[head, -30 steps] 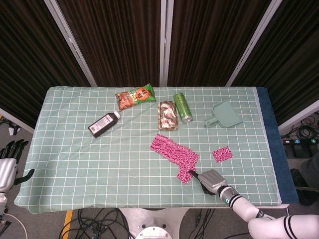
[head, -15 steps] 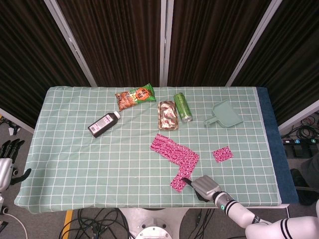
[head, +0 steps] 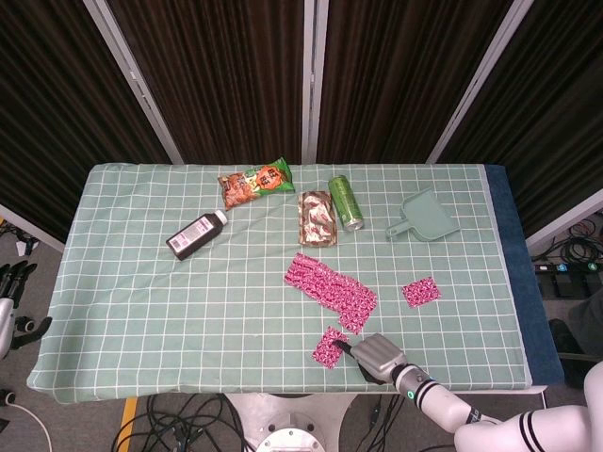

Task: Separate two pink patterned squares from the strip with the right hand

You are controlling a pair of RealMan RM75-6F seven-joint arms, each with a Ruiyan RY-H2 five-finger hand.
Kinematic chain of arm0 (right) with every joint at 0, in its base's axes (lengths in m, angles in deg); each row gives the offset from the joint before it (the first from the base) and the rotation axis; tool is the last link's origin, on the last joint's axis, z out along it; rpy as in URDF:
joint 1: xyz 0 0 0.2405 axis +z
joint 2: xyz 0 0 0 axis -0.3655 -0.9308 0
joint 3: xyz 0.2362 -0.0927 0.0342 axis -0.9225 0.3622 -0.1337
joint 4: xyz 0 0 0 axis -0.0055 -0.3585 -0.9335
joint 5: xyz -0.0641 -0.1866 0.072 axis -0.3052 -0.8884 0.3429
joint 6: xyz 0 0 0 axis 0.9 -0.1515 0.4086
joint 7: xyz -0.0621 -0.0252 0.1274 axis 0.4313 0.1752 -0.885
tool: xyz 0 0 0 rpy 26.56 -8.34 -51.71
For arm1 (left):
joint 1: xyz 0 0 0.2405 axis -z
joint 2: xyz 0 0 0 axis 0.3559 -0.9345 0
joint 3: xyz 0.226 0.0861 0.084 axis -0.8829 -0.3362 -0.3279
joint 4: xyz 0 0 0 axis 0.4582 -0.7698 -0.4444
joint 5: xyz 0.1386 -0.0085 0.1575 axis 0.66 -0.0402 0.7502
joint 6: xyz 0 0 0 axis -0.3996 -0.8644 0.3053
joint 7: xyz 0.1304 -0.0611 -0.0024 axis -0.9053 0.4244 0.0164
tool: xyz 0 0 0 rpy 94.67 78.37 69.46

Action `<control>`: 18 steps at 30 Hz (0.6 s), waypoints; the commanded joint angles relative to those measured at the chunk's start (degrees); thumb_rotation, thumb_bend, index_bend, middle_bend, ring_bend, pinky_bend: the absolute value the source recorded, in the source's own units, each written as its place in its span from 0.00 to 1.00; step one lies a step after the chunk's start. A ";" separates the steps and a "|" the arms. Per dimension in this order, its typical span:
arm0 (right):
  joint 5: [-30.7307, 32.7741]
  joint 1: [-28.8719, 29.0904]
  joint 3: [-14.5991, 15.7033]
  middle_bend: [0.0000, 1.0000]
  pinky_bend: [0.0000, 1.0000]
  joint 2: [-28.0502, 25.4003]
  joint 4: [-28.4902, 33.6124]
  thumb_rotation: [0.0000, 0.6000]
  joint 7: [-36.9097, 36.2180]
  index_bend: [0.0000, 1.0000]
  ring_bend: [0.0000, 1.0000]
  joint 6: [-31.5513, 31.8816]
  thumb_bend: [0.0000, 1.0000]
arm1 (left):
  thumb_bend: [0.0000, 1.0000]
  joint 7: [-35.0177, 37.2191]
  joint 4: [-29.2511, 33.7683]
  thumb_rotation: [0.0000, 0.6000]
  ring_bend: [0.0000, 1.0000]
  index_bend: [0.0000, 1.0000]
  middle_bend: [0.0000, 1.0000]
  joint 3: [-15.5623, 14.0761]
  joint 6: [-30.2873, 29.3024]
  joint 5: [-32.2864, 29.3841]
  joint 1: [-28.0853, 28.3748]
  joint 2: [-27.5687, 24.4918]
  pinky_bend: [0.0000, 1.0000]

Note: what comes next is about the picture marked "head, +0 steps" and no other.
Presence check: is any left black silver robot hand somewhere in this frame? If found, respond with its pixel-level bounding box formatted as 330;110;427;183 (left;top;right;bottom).
0;262;53;362

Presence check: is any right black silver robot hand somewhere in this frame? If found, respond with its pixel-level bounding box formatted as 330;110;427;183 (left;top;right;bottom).
333;332;409;386

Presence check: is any white silver robot base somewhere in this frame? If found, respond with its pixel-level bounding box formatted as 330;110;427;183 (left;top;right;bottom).
224;393;360;452

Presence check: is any white paper scrap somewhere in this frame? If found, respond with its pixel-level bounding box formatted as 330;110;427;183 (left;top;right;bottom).
15;236;40;259

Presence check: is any green white checkered tablecloth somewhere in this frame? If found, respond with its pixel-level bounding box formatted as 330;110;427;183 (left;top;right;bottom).
26;162;536;395

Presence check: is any mint green plastic dustpan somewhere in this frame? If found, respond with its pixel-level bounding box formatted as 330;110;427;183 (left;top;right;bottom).
385;187;462;244

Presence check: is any gold foil snack packet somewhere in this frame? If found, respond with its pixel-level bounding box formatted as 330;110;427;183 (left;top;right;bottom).
297;189;339;247

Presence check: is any green drink can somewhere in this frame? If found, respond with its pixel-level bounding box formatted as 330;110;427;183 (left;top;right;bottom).
328;174;366;233

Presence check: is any blue table pad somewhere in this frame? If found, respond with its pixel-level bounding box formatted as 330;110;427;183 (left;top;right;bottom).
483;163;564;387

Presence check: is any black stool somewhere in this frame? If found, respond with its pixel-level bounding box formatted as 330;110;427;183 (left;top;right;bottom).
547;317;603;388

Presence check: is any black power strip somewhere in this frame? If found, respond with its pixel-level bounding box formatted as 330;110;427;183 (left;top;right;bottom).
533;262;603;299

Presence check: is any dark brown bottle white cap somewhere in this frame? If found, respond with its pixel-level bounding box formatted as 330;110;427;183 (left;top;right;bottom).
165;209;229;262

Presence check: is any dark ribbed partition panel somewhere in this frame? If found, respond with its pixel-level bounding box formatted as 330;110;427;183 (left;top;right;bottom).
106;0;312;165
0;0;171;242
437;0;603;236
318;0;515;165

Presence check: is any orange green snack bag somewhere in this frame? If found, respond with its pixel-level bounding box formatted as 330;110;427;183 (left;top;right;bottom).
217;156;295;212

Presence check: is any black floor cable bundle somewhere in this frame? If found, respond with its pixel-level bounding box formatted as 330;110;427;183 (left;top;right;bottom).
350;394;428;452
530;217;603;266
111;393;258;452

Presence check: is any white partition frame rail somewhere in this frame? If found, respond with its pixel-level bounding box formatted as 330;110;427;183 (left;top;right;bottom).
0;202;67;251
525;187;603;249

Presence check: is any white floor cable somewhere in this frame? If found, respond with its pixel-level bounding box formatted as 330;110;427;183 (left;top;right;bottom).
0;398;54;452

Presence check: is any white partition frame post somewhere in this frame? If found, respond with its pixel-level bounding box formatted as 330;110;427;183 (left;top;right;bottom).
426;0;536;164
84;0;185;165
301;0;330;165

